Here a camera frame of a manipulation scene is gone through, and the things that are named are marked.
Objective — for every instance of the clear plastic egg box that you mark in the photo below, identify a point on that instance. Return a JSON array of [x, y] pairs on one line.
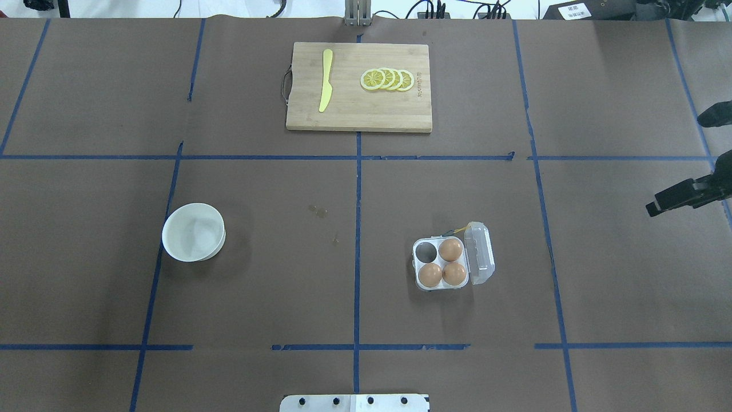
[[477, 257]]

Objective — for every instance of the yellow plastic knife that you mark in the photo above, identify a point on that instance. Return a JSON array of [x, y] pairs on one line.
[[326, 87]]

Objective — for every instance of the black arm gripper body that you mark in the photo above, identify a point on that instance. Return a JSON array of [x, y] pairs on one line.
[[681, 194]]

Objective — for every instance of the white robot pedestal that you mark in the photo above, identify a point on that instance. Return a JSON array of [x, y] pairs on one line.
[[356, 402]]

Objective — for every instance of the white bowl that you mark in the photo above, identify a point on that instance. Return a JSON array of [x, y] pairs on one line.
[[194, 232]]

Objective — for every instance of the brown egg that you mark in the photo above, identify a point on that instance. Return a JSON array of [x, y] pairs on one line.
[[430, 275]]

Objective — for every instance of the black box with label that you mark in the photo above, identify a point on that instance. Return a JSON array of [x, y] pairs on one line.
[[591, 10]]

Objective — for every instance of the brown egg rear slot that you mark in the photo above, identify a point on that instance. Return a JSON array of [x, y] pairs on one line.
[[450, 249]]

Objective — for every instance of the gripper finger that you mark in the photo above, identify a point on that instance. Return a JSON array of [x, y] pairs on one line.
[[690, 192], [718, 115]]

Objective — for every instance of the aluminium frame post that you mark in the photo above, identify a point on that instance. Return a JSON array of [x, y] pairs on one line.
[[358, 13]]

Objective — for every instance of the bamboo cutting board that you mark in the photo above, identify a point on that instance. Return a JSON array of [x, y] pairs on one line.
[[353, 109]]

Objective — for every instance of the brown egg slot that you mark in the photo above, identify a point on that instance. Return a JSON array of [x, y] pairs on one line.
[[450, 249], [454, 274]]

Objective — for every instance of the brown egg front slot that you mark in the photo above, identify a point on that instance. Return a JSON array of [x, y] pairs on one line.
[[454, 274]]

